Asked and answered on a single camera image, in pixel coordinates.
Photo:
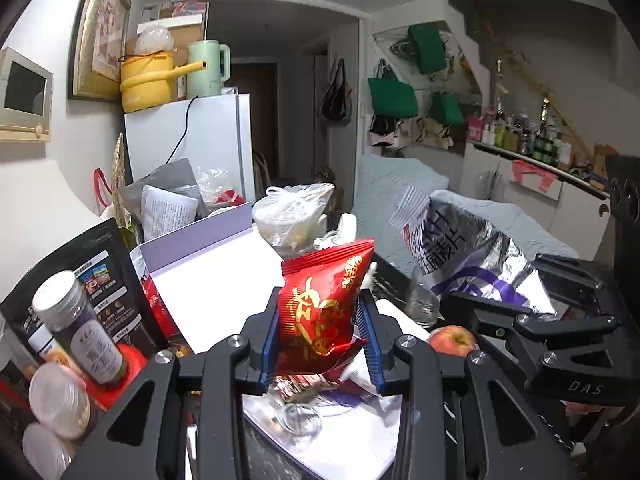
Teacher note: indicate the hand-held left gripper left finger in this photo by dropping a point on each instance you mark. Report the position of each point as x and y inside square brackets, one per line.
[265, 350]

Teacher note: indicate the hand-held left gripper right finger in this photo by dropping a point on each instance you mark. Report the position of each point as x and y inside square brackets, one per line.
[372, 355]

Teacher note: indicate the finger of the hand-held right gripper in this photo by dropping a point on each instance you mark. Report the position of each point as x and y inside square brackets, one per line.
[490, 321]
[570, 282]

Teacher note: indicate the white green packet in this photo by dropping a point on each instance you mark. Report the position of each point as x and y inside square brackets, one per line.
[357, 375]

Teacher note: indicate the red snack packet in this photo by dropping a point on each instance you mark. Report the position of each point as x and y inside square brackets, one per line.
[320, 315]

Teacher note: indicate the silver foil bag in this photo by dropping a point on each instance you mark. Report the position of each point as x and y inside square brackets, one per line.
[465, 255]

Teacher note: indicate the lavender gift box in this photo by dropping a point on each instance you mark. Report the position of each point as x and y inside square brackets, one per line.
[215, 285]

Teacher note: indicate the red apple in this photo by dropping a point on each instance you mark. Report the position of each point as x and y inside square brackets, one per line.
[452, 340]

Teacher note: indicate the glass mug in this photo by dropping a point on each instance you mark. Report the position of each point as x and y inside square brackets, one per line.
[425, 305]

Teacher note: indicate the white cabinet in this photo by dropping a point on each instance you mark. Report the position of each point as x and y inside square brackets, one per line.
[525, 195]

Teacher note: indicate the red printed package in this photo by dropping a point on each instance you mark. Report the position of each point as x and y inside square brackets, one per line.
[160, 310]

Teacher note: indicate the open cardboard box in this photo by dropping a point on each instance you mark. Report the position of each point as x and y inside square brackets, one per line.
[602, 157]

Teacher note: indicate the white cartoon water bottle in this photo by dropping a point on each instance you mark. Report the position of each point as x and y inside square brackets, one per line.
[347, 227]

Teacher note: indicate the red container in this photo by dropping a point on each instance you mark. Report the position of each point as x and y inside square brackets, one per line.
[132, 365]

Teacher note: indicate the clear plastic food bag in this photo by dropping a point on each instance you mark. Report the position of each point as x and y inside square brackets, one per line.
[292, 215]

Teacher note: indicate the row of bottles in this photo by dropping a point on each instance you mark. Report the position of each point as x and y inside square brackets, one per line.
[520, 137]

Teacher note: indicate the chair with pale leaf cover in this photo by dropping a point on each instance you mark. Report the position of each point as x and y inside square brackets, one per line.
[400, 185]

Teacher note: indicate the white paper packet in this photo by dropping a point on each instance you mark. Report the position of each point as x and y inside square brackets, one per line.
[167, 210]

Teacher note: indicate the black printed package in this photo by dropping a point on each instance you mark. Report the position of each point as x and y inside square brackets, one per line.
[95, 280]

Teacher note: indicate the jar with dark contents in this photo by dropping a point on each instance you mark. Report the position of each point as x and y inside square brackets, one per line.
[80, 330]

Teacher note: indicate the grey plastic bag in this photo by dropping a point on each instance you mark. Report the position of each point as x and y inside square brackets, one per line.
[160, 177]

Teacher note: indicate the white jar lid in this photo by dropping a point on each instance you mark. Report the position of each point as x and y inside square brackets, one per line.
[42, 452]
[57, 400]

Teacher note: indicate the white fridge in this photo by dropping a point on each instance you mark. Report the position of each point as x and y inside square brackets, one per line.
[215, 140]

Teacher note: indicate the woven straw fan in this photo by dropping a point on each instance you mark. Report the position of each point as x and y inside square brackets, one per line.
[118, 175]

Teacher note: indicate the brown door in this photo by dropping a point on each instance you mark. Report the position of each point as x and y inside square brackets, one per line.
[255, 110]

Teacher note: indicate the large green tote bag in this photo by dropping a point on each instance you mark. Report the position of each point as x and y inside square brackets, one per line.
[392, 97]

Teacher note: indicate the black handbag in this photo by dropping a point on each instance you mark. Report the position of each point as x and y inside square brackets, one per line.
[336, 95]

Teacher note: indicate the pale green kettle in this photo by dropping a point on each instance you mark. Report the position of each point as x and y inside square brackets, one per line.
[207, 67]

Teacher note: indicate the yellow pot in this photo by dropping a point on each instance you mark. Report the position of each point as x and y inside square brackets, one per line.
[145, 80]

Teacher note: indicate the clear bag in pot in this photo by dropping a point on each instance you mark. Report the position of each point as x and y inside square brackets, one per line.
[152, 40]

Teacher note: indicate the cardboard box with papers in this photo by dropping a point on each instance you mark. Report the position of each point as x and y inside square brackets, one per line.
[172, 20]

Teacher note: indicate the framed picture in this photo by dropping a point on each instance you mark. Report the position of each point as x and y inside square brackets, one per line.
[102, 35]

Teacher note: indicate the wall intercom monitor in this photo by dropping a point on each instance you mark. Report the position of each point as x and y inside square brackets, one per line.
[25, 95]

